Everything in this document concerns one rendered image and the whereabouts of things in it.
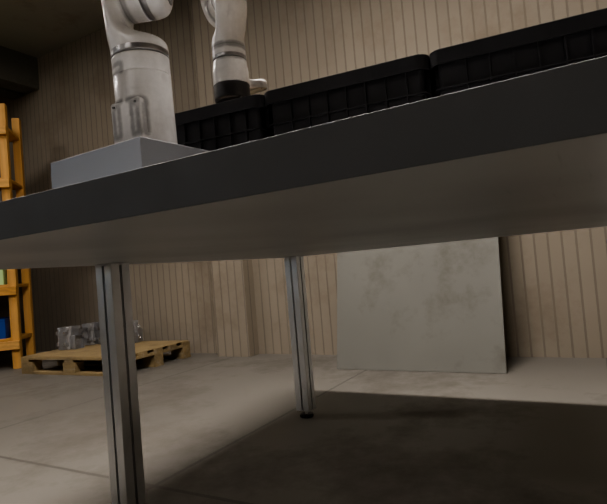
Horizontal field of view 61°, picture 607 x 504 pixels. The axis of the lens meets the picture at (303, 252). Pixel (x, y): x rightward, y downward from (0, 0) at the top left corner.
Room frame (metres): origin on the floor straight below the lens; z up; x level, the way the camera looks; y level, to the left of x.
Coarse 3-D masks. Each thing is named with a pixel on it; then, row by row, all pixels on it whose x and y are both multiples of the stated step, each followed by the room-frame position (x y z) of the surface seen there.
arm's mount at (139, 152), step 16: (128, 144) 0.67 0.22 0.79; (144, 144) 0.67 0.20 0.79; (160, 144) 0.69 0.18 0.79; (176, 144) 0.72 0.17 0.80; (64, 160) 0.74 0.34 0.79; (80, 160) 0.72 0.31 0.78; (96, 160) 0.71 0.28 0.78; (112, 160) 0.69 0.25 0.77; (128, 160) 0.67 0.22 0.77; (144, 160) 0.67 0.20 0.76; (160, 160) 0.69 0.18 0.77; (64, 176) 0.74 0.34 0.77; (80, 176) 0.72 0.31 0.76; (96, 176) 0.71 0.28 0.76
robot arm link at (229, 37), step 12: (216, 0) 1.00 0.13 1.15; (228, 0) 1.00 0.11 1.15; (240, 0) 1.01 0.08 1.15; (216, 12) 1.01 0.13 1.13; (228, 12) 1.01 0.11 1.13; (240, 12) 1.02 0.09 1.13; (216, 24) 1.01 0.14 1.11; (228, 24) 1.01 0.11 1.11; (240, 24) 1.02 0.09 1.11; (216, 36) 1.02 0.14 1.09; (228, 36) 1.02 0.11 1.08; (240, 36) 1.03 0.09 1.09; (216, 48) 1.02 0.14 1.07; (228, 48) 1.02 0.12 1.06; (240, 48) 1.03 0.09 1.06
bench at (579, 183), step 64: (576, 64) 0.26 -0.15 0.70; (320, 128) 0.34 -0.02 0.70; (384, 128) 0.32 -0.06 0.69; (448, 128) 0.30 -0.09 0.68; (512, 128) 0.28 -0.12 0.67; (576, 128) 0.27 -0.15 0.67; (64, 192) 0.47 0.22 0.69; (128, 192) 0.43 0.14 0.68; (192, 192) 0.40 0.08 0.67; (256, 192) 0.37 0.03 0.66; (320, 192) 0.38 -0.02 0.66; (384, 192) 0.41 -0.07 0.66; (448, 192) 0.44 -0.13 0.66; (512, 192) 0.48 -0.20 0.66; (576, 192) 0.53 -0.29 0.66; (0, 256) 0.76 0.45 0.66; (64, 256) 0.88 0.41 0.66; (128, 256) 1.05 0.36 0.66; (192, 256) 1.30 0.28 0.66; (256, 256) 1.72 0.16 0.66; (128, 320) 1.32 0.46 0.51; (128, 384) 1.32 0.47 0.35; (128, 448) 1.30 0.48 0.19
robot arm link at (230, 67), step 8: (224, 56) 1.02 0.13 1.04; (232, 56) 1.02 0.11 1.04; (216, 64) 1.02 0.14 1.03; (224, 64) 1.01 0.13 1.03; (232, 64) 1.01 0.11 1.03; (240, 64) 1.02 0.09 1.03; (216, 72) 1.02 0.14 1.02; (224, 72) 1.01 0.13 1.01; (232, 72) 1.01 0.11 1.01; (240, 72) 1.02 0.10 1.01; (248, 72) 1.05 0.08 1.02; (216, 80) 1.02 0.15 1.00; (224, 80) 1.01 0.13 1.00; (240, 80) 1.02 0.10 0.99; (248, 80) 1.04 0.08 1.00; (256, 80) 1.07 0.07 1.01; (264, 80) 1.08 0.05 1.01; (256, 88) 1.08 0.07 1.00; (264, 88) 1.08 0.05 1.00
